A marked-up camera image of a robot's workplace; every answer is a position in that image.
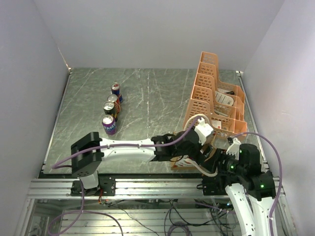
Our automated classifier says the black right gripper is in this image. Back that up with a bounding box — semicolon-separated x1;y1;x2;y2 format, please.
202;147;246;177

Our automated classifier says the peach plastic file organizer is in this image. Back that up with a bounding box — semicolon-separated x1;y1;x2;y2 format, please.
183;52;247;138

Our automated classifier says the purple Fanta can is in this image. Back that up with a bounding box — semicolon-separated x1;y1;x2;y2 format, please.
102;115;117;135

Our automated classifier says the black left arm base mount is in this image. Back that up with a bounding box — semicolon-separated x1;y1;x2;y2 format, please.
70;177;116;197

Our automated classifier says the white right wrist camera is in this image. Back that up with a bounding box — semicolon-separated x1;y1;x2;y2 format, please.
226;137;241;157

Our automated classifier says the white paper card box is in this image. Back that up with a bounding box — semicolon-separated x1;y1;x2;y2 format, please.
211;120;222;129

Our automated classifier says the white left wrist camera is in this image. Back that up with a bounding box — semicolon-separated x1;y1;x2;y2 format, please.
194;118;214;145

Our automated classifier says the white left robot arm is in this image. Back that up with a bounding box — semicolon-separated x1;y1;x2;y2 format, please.
71;128;207;195

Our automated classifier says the blue silver energy drink can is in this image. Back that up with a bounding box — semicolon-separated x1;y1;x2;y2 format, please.
111;83;123;103

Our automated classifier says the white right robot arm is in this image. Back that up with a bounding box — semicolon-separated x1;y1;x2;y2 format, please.
210;144;276;236

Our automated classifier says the white label packet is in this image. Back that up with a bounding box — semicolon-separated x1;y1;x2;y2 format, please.
215;91;234;106

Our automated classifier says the watermelon print canvas bag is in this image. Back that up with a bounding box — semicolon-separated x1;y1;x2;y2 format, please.
176;114;218;177

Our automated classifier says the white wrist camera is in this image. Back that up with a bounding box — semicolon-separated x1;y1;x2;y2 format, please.
194;118;214;145
226;137;241;157

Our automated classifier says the aluminium mounting rail frame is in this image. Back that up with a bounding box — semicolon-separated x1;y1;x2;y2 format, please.
27;177;227;200

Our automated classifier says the red cola can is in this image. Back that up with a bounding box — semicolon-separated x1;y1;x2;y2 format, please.
107;94;121;113

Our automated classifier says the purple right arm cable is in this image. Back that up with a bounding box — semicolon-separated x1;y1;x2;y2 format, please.
232;132;283;222

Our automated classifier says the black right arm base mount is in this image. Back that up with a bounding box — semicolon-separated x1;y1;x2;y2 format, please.
196;175;234;196

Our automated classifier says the black yellow soda can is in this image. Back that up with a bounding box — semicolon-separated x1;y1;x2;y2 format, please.
103;101;118;121

